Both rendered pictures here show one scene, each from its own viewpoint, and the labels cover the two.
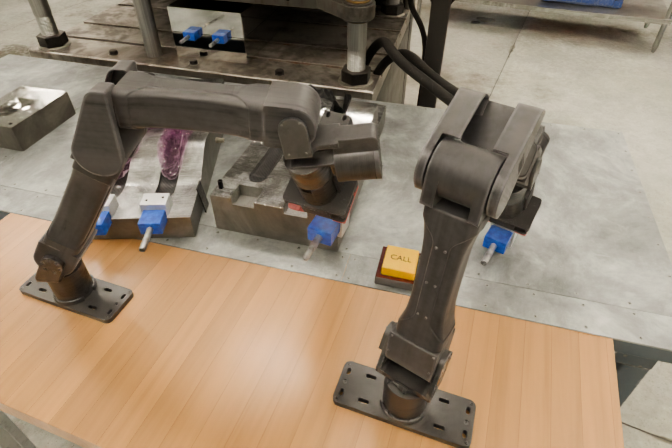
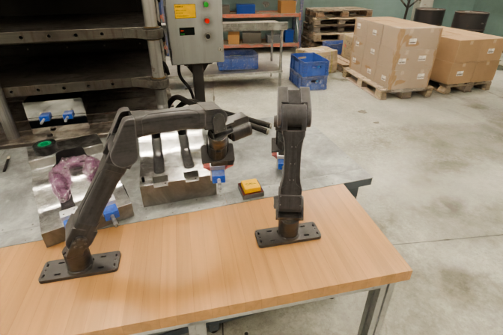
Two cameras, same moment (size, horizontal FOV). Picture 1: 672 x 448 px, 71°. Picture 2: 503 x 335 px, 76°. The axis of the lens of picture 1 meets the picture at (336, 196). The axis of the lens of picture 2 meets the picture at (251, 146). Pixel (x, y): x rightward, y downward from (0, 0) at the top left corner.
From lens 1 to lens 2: 0.46 m
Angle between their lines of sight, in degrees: 28
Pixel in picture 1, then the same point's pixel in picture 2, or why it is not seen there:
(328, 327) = (236, 223)
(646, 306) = (346, 169)
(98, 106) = (130, 126)
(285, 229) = (186, 191)
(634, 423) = not seen: hidden behind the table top
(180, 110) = (166, 122)
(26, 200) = not seen: outside the picture
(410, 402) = (295, 225)
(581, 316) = (328, 180)
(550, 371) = (330, 202)
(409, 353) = (290, 200)
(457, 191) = (296, 120)
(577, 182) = not seen: hidden behind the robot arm
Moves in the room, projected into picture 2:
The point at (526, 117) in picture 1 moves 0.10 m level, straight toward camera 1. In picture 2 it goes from (305, 90) to (316, 102)
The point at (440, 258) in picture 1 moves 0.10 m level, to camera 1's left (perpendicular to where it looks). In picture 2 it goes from (294, 150) to (264, 160)
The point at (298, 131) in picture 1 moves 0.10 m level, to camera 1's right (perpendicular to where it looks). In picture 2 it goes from (221, 118) to (252, 111)
